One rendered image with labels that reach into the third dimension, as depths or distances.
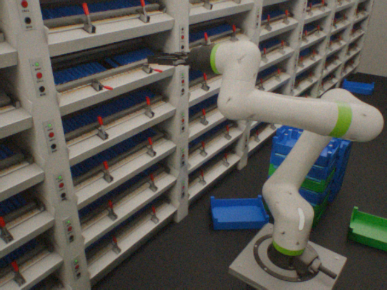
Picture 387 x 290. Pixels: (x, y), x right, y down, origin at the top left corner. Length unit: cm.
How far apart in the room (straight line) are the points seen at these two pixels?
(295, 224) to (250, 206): 90
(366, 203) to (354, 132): 128
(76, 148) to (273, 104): 72
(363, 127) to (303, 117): 19
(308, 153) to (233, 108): 46
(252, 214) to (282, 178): 74
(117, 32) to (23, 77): 38
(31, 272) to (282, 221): 93
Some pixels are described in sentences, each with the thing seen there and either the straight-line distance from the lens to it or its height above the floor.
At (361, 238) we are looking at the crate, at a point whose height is 3.
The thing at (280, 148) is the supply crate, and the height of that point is 43.
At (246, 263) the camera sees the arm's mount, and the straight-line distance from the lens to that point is 146.
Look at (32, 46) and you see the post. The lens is 118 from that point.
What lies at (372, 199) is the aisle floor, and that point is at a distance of 253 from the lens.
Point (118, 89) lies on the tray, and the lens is 142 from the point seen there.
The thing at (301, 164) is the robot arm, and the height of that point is 64.
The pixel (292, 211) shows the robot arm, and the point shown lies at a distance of 134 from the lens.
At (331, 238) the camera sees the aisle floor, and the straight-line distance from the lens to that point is 214.
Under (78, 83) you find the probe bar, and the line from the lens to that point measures 134.
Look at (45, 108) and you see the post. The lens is 123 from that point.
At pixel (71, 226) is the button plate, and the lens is 148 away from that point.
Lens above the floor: 136
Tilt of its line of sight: 28 degrees down
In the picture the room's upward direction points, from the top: straight up
